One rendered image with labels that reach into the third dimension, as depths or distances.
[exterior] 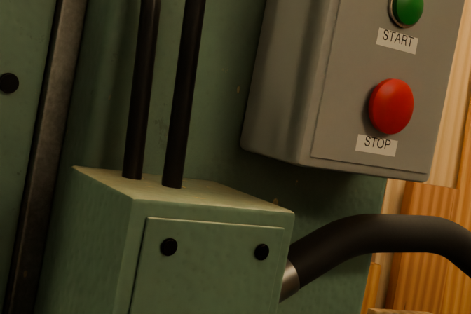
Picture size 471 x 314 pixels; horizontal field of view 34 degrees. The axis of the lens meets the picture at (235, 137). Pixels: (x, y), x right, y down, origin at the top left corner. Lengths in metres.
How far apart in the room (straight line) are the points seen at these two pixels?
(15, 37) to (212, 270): 0.17
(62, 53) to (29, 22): 0.02
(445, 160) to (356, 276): 1.69
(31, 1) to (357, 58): 0.18
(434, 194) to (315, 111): 1.68
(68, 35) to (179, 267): 0.15
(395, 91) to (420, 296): 1.70
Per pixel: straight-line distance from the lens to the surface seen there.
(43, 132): 0.43
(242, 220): 0.36
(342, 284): 0.52
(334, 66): 0.40
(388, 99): 0.41
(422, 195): 2.04
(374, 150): 0.43
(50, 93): 0.43
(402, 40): 0.43
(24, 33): 0.43
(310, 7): 0.41
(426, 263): 2.09
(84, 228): 0.37
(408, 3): 0.42
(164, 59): 0.41
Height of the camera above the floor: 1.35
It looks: 3 degrees down
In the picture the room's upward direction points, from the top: 11 degrees clockwise
